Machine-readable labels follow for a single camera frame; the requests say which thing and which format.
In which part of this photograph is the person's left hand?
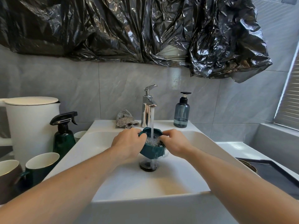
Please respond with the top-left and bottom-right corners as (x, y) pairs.
(110, 127), (147, 161)

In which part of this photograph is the person's right hand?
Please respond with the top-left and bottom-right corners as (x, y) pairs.
(160, 129), (193, 160)

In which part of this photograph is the dark teal ceramic cup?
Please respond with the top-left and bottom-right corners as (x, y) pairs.
(138, 127), (169, 158)

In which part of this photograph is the person's right forearm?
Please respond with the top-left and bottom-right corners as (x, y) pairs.
(181, 147), (299, 224)

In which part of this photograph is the person's left forearm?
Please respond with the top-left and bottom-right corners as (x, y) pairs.
(0, 147), (128, 224)

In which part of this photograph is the grey crumpled cloth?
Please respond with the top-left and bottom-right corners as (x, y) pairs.
(116, 110), (139, 129)

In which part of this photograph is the black sink drain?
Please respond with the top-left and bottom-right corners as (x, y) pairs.
(139, 159), (158, 172)

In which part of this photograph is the blue soap pump bottle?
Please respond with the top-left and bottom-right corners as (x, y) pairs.
(173, 91), (192, 128)

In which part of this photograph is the chrome faucet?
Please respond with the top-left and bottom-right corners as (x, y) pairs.
(141, 84), (158, 128)

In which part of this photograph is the white ceramic sink basin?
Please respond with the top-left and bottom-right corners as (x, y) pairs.
(43, 119), (261, 224)

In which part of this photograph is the small white cup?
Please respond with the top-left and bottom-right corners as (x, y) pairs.
(74, 131), (88, 143)

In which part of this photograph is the dark green spray bottle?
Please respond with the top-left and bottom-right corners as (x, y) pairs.
(50, 111), (78, 161)

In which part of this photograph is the round metal bowl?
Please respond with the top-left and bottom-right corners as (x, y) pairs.
(238, 159), (257, 173)

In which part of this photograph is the dark green mug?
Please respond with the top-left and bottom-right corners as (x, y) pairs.
(21, 152), (60, 187)

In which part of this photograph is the white lidded bin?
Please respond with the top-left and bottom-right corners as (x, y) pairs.
(0, 97), (61, 170)

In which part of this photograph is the black plastic sheet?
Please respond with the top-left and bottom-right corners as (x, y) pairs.
(0, 0), (273, 83)

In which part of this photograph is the dark grey tray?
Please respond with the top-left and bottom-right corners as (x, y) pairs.
(236, 157), (299, 200)

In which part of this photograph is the window blind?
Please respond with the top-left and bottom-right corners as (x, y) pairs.
(274, 48), (299, 131)

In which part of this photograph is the brown mug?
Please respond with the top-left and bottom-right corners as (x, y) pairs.
(0, 160), (24, 205)

